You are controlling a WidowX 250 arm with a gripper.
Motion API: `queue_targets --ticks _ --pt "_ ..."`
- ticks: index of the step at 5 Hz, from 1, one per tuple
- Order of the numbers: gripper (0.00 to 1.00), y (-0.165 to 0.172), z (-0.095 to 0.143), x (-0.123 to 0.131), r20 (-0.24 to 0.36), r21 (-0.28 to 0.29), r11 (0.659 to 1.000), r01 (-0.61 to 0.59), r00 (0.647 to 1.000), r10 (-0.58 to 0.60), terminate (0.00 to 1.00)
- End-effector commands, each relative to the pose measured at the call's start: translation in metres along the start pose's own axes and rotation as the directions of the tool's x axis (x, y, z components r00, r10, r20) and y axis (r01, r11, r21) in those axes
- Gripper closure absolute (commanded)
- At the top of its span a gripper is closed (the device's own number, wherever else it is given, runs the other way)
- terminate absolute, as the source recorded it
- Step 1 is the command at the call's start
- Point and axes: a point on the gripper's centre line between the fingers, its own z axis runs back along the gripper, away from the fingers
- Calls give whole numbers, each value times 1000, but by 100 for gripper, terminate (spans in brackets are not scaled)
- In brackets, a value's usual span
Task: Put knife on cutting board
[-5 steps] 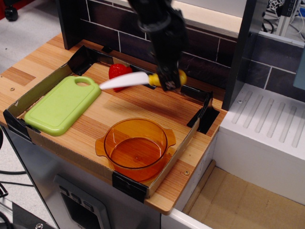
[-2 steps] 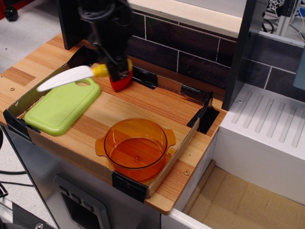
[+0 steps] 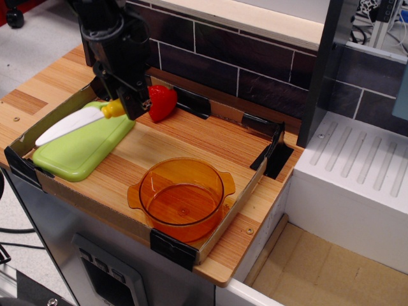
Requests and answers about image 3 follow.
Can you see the white sink drainboard unit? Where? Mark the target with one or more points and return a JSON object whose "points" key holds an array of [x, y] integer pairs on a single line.
{"points": [[349, 187]]}

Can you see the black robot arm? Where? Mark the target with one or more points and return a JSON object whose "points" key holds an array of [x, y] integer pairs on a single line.
{"points": [[90, 12]]}

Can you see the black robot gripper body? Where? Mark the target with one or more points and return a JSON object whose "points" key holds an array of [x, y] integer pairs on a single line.
{"points": [[121, 52]]}

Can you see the cardboard fence with black tape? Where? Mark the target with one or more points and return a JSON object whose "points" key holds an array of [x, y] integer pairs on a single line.
{"points": [[222, 140]]}

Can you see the black caster wheel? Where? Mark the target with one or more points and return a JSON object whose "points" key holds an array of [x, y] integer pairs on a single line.
{"points": [[15, 18]]}

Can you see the green plastic cutting board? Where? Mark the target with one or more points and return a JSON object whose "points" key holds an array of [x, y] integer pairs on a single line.
{"points": [[75, 155]]}

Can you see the yellow handled white knife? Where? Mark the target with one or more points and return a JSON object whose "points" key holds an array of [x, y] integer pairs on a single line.
{"points": [[79, 119]]}

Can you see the dark grey vertical post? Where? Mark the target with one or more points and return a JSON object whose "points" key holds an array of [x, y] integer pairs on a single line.
{"points": [[336, 33]]}

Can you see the red toy strawberry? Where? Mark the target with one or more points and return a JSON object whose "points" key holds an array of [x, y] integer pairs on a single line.
{"points": [[163, 101]]}

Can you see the toy oven front panel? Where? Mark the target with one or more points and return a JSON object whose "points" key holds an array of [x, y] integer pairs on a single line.
{"points": [[113, 281]]}

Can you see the orange transparent pot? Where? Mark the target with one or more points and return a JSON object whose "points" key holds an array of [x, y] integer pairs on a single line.
{"points": [[182, 197]]}

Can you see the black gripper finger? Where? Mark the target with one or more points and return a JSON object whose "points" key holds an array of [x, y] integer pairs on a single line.
{"points": [[136, 102]]}

